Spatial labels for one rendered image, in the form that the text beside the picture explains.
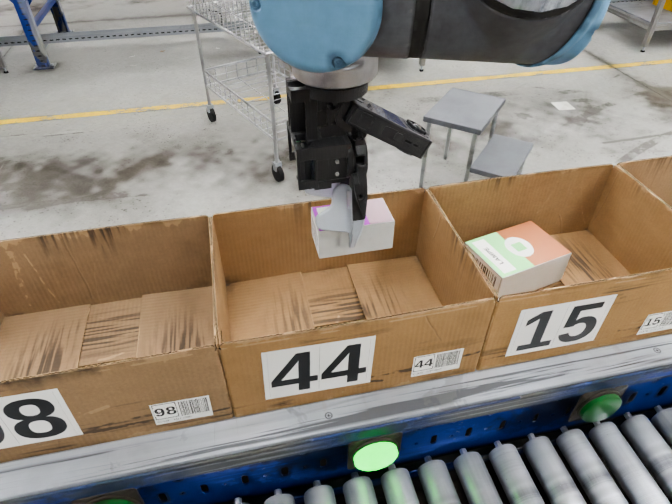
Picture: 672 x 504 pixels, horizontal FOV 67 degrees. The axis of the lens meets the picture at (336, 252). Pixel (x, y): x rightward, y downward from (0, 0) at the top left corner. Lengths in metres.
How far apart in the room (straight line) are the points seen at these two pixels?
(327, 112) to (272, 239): 0.41
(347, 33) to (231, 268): 0.67
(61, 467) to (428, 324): 0.54
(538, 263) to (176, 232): 0.64
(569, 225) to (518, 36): 0.84
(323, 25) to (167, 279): 0.70
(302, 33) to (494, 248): 0.69
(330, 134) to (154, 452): 0.50
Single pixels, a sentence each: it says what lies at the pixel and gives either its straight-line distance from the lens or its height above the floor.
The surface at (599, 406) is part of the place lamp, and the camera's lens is 0.96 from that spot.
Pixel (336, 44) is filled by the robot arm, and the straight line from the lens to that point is 0.37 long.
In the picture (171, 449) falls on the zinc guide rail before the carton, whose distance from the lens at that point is 0.79.
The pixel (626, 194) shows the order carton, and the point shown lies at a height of 1.02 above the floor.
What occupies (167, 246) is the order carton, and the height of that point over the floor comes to 0.99.
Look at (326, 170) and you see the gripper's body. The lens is 0.58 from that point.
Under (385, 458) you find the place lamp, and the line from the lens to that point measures 0.84.
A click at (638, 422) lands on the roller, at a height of 0.75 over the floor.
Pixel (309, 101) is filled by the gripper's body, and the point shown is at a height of 1.34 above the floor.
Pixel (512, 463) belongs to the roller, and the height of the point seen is 0.75.
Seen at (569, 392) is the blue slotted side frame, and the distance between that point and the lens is 0.92.
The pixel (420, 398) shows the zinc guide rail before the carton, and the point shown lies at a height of 0.89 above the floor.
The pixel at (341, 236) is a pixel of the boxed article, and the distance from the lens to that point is 0.64.
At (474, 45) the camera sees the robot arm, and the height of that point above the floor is 1.44.
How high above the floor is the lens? 1.56
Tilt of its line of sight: 41 degrees down
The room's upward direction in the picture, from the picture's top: straight up
